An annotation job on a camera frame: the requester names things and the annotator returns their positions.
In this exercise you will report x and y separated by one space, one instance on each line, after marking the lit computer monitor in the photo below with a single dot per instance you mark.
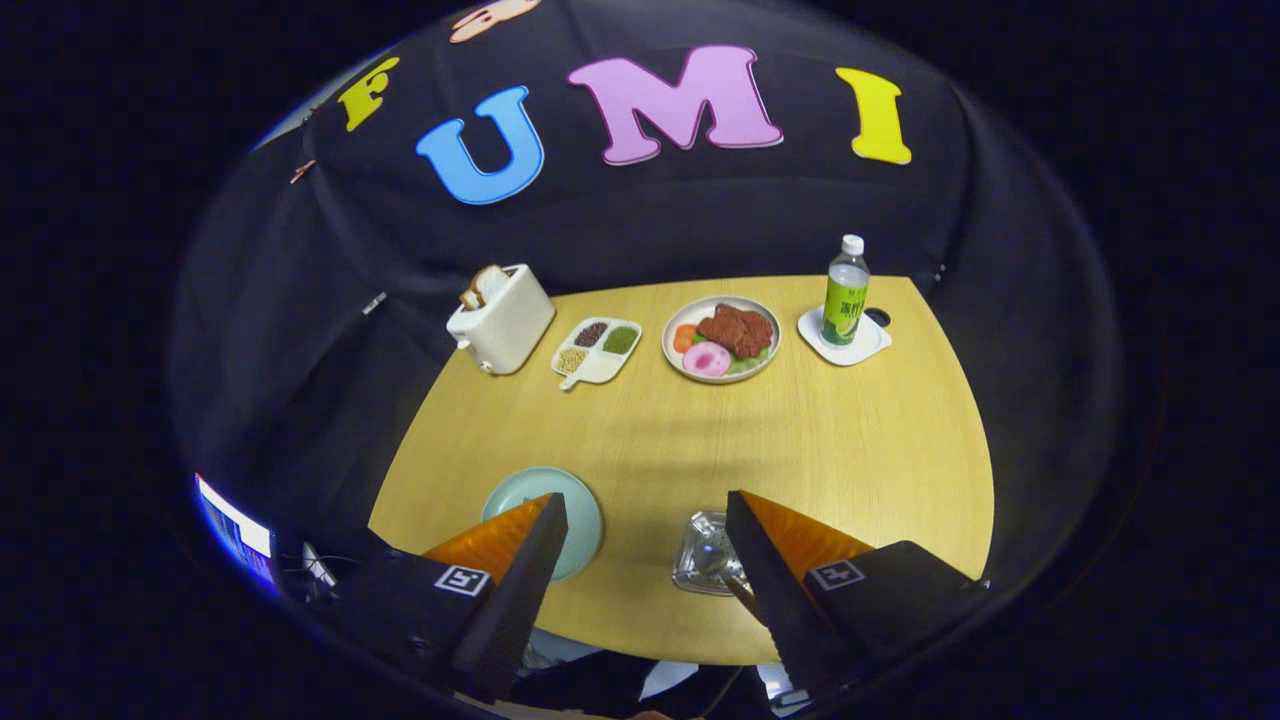
235 530

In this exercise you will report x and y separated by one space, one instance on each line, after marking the brown steak piece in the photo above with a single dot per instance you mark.
738 330

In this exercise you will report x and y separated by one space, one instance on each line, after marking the dark brown beans pile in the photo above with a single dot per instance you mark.
590 333

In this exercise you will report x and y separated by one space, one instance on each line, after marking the green label drink bottle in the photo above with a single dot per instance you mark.
845 300

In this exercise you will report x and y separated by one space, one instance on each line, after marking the beige round food plate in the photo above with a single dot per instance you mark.
765 310

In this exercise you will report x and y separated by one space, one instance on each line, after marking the orange carrot slice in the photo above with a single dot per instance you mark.
685 337

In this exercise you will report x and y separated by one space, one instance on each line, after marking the toast bread slice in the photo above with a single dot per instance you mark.
472 297
490 283

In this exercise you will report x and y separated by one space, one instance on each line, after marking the mint green round plate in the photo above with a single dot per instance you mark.
520 490

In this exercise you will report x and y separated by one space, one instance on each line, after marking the silver cloth clip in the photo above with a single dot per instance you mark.
375 303

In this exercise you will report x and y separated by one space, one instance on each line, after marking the white square coaster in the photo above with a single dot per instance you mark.
815 345

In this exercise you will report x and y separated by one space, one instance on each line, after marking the pink cloth clip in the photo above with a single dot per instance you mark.
300 172

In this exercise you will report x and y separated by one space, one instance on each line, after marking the person's white clothing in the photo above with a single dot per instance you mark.
668 680

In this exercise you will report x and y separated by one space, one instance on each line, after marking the silver metal cutlery basket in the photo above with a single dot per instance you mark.
690 570

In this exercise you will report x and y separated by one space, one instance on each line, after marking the yellow beans pile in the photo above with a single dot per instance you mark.
571 360

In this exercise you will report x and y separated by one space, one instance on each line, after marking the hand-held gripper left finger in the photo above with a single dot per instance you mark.
520 600

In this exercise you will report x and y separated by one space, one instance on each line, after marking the pink ham slice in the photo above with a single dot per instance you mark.
706 359

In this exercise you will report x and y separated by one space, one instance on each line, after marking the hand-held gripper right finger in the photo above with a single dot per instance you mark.
775 600

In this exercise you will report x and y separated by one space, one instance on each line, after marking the green lettuce leaf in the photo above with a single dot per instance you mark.
748 363

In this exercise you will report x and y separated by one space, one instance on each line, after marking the green beans pile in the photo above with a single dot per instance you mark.
620 340

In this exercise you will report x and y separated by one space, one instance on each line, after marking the white divided condiment dish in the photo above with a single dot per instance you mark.
600 368

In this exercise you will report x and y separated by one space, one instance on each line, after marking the cream white toaster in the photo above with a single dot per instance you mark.
505 325

